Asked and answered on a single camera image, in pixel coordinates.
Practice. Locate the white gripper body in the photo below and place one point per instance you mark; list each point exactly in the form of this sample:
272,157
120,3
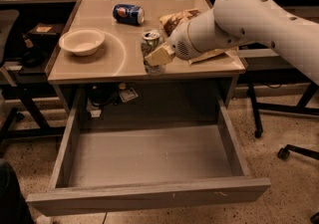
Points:
179,44

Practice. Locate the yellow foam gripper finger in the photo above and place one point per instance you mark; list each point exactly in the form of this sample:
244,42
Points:
162,55

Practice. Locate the green white 7up can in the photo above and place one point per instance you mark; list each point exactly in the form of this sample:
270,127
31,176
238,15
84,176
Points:
150,40

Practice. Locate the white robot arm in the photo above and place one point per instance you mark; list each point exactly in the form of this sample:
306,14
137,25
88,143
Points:
230,23

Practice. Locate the blue pepsi can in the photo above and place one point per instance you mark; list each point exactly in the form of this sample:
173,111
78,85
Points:
129,14

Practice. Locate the grey open drawer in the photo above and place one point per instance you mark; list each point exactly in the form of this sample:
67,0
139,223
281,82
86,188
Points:
174,146

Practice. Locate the brown yellow chip bag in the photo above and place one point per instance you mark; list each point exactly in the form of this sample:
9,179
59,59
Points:
176,19

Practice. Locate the grey cabinet table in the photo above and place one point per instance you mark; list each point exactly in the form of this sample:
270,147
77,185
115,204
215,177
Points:
120,59

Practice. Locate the white bowl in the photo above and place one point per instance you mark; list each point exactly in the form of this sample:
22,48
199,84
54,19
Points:
82,42

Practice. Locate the black box with label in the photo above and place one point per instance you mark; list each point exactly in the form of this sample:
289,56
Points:
46,34

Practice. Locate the black office chair base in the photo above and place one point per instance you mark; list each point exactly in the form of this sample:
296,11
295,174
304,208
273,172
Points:
284,152

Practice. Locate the black desk leg frame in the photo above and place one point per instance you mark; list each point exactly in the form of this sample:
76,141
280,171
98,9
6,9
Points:
300,108

